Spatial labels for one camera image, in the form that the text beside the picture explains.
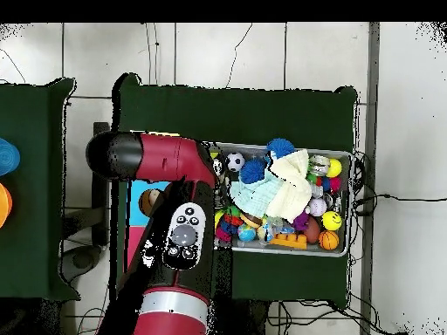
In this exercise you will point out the metal mesh bin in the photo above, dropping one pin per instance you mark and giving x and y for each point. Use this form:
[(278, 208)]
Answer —
[(297, 252)]

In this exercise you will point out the black and white soccer ball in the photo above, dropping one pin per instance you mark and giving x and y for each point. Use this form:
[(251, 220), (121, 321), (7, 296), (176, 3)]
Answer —
[(235, 161)]

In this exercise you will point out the blue ringed round toy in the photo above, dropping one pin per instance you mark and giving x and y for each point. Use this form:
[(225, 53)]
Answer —
[(7, 157)]

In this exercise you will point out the small globe ball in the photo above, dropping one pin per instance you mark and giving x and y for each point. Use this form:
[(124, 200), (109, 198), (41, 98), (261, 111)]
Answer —
[(247, 233)]

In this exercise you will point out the orange toy block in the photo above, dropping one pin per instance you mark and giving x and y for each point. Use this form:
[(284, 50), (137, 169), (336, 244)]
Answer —
[(288, 240)]

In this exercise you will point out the dark green table cloth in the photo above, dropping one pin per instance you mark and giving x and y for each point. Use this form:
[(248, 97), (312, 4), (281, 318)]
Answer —
[(28, 251), (244, 111)]

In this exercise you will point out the blue spiky ball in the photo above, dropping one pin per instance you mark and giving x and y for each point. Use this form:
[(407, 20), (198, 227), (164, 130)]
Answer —
[(252, 171)]

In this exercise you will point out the orange toy basketball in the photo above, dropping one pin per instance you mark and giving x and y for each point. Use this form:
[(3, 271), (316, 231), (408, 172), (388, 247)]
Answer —
[(329, 240)]

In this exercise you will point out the yellow smiley ball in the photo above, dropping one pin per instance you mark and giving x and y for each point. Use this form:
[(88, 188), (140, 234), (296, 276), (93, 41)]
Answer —
[(331, 220)]

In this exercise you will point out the mint knitted cloth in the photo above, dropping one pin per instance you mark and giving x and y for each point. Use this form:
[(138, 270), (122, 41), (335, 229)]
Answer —
[(255, 197)]

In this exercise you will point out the cream knitted cloth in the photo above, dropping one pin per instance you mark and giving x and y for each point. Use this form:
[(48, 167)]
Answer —
[(293, 188)]

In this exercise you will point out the wooden box with three holes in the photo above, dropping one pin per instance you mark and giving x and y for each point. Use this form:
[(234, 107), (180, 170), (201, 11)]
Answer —
[(138, 209)]

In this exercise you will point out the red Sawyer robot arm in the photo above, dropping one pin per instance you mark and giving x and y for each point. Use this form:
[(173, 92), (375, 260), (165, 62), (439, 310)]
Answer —
[(167, 157)]

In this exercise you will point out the orange round toy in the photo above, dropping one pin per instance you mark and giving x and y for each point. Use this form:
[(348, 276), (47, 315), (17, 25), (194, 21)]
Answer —
[(4, 206)]

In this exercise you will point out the dark grey stand base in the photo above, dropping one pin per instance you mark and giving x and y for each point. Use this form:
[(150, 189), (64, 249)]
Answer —
[(82, 260)]

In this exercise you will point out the blue fuzzy ball with eye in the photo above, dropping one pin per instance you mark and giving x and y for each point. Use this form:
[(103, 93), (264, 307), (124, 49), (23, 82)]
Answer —
[(281, 147)]

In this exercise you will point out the black upright panel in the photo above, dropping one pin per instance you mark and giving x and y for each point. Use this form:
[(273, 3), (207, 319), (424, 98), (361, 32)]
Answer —
[(101, 209)]

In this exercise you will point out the plain yellow ball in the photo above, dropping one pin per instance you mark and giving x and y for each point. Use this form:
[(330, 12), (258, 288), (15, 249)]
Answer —
[(334, 168)]

